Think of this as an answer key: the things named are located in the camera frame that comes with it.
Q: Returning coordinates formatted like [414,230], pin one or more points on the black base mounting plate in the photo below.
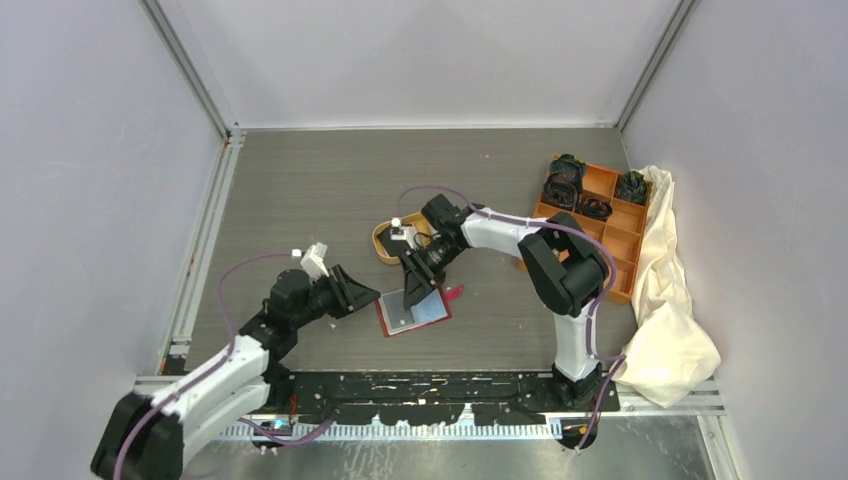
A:
[494,398]

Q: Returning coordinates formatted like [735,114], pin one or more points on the orange oval card tray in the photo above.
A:
[380,238]

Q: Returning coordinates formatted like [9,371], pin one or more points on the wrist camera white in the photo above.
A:
[312,260]
[402,236]

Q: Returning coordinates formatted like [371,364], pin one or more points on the orange compartment organizer tray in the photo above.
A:
[618,225]

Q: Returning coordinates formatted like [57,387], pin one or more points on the rolled dark patterned belt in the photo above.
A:
[570,164]

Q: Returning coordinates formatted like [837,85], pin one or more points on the red card holder wallet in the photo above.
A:
[434,308]

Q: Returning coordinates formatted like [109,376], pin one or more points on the cream cloth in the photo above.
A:
[670,353]

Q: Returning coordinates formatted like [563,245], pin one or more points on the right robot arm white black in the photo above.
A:
[566,267]

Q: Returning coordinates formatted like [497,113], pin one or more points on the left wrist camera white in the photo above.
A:
[312,260]

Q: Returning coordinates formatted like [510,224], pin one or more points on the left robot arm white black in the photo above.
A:
[156,435]

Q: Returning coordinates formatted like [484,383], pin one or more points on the rolled black belt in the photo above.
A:
[562,190]

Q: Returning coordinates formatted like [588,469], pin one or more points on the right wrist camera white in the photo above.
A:
[402,236]

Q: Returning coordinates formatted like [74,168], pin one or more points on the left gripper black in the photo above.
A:
[348,294]

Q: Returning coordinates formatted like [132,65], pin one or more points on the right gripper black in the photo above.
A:
[420,277]

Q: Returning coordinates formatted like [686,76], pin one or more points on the rolled green dark belt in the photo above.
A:
[632,187]

